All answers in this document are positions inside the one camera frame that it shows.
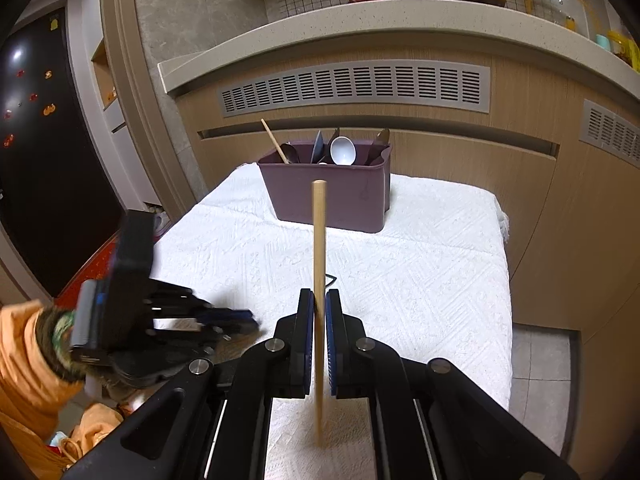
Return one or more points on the white ceramic spoon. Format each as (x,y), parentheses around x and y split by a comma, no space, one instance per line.
(342,150)

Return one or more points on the white shelf unit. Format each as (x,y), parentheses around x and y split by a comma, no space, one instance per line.
(85,85)

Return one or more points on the purple plastic utensil holder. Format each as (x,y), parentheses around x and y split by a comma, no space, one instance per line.
(325,195)

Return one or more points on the grey kitchen countertop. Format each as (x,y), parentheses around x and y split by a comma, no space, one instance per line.
(350,25)

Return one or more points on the person's left forearm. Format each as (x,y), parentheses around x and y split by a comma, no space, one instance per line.
(25,360)

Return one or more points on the orange jacket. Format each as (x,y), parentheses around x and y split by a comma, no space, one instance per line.
(95,430)

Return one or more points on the short grey vent grille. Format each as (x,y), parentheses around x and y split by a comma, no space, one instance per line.
(610,132)

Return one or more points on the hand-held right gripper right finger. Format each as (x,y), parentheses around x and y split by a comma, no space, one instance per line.
(331,320)

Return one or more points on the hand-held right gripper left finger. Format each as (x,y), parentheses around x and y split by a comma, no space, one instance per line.
(309,320)

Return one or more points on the dark translucent spoon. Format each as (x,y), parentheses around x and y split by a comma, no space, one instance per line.
(374,155)

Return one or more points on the wooden chopstick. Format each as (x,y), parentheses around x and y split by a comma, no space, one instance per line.
(319,240)
(274,140)

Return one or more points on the blue spoon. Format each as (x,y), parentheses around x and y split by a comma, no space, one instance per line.
(317,147)

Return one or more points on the white slipper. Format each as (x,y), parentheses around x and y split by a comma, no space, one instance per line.
(159,220)

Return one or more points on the long grey vent grille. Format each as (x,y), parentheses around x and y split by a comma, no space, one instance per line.
(350,87)

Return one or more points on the red floor mat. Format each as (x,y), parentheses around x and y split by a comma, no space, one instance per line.
(95,265)

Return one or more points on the black door with magnets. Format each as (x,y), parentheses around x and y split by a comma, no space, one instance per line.
(40,160)

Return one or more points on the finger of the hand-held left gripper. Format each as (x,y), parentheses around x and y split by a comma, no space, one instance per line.
(235,315)

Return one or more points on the glass pot lid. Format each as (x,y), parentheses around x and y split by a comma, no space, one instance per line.
(555,5)

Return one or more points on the black shovel-shaped spoon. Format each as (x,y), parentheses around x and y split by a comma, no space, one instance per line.
(332,276)

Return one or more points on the teal cup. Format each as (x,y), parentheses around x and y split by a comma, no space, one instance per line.
(602,41)

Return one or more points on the white textured towel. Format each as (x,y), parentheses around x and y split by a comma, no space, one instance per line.
(425,285)

